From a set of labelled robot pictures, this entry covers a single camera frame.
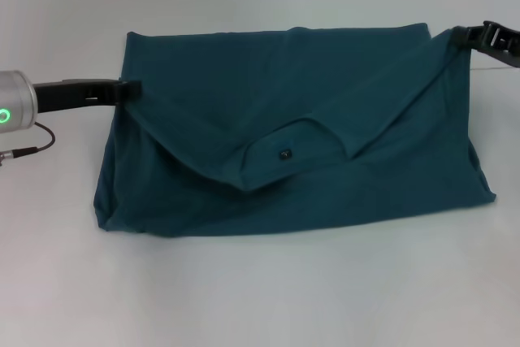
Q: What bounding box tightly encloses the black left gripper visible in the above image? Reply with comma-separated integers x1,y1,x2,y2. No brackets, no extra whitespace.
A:
32,77,142,114

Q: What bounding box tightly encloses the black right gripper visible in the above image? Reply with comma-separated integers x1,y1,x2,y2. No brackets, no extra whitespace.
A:
452,20,520,68

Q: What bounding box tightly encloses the blue FREE print t-shirt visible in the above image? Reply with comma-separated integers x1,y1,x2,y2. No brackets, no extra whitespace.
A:
92,21,497,238

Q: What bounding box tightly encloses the left gripper cable with plug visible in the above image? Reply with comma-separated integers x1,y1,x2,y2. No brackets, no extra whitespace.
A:
0,121,57,166

